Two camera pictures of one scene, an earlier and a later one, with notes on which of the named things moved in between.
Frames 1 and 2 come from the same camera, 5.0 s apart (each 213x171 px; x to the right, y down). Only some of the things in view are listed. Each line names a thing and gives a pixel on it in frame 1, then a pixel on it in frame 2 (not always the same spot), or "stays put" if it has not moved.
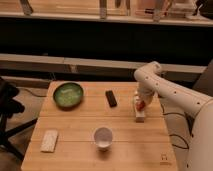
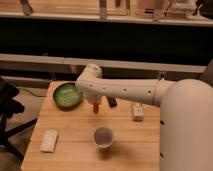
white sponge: [49, 141] stays put
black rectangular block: [111, 98] stays put
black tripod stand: [9, 107] stays put
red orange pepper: [140, 105] -> [95, 107]
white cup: [103, 137] stays put
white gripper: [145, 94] -> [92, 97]
